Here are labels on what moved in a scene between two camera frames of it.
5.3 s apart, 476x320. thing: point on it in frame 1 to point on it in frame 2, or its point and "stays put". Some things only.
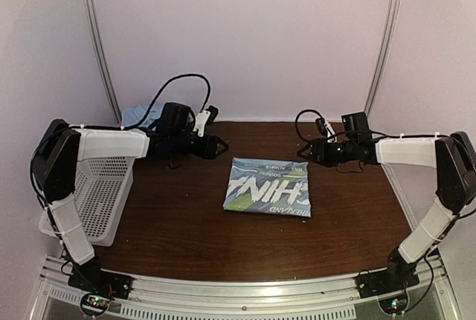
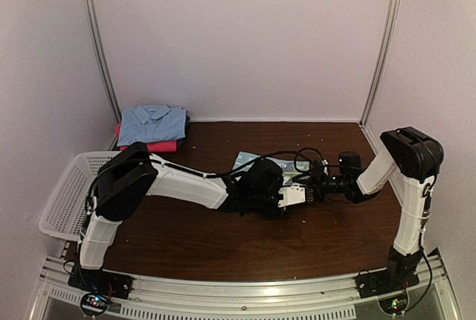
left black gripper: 210,146 to 280,214
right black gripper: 316,152 to 314,182
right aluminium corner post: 389,36 stays put
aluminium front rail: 154,297 stays put
